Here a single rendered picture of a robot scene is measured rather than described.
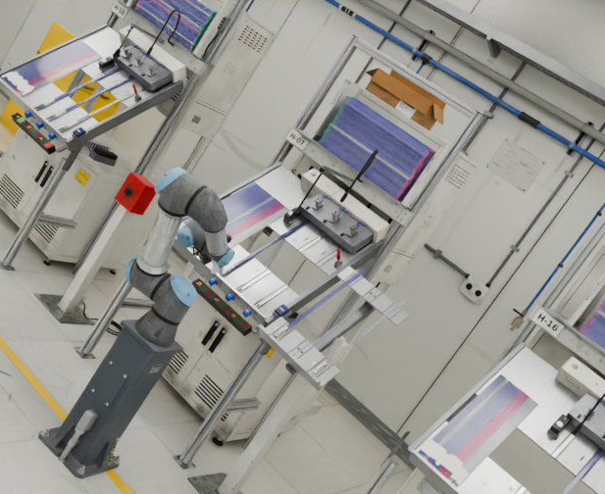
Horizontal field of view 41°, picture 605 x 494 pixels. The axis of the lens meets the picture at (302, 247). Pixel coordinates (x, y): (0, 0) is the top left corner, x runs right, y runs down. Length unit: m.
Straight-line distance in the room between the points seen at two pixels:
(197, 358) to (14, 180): 1.61
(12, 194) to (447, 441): 2.85
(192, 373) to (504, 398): 1.47
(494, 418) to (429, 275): 2.05
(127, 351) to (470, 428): 1.28
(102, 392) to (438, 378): 2.56
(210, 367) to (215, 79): 1.63
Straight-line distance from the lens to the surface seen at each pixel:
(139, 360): 2.93
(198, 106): 4.55
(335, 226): 3.59
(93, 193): 4.40
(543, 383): 3.33
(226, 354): 3.75
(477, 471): 3.05
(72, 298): 4.14
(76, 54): 4.65
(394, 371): 5.14
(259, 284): 3.41
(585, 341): 3.34
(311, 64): 5.76
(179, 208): 2.67
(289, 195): 3.80
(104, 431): 3.06
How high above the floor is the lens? 1.64
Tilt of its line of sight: 11 degrees down
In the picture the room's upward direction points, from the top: 34 degrees clockwise
